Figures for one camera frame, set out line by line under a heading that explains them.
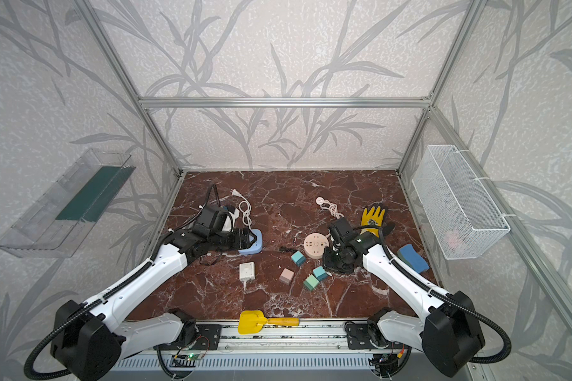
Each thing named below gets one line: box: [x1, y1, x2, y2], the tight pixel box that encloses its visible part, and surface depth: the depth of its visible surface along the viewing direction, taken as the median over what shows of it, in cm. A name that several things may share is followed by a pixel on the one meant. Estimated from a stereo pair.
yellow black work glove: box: [353, 206, 386, 238], surface depth 104 cm
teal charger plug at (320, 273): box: [312, 265, 328, 281], surface depth 87 cm
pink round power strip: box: [303, 232, 330, 260], surface depth 93 cm
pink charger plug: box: [278, 267, 294, 285], surface depth 86 cm
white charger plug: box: [239, 261, 256, 290], surface depth 86 cm
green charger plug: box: [303, 273, 320, 291], surface depth 85 cm
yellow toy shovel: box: [238, 310, 300, 335], surface depth 77 cm
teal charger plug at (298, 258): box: [290, 250, 306, 266], surface depth 91 cm
